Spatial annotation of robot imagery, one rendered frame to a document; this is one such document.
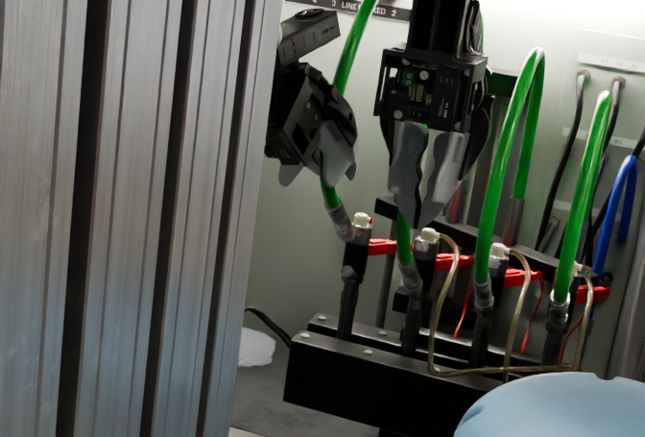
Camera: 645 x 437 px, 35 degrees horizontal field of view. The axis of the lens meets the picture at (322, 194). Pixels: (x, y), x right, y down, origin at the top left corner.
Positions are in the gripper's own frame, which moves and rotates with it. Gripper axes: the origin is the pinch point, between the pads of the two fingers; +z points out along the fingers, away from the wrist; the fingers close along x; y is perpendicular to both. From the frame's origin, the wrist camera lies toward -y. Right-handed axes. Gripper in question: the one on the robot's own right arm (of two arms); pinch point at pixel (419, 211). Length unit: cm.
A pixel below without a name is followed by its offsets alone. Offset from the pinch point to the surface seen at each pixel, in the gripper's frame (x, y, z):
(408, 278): -3.8, -20.1, 13.1
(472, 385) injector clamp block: 4.6, -24.4, 25.2
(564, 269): 12.0, -14.2, 6.5
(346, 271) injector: -11.9, -25.7, 16.0
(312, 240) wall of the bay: -26, -57, 24
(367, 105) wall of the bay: -20, -57, 2
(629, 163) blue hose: 15.9, -45.8, 1.3
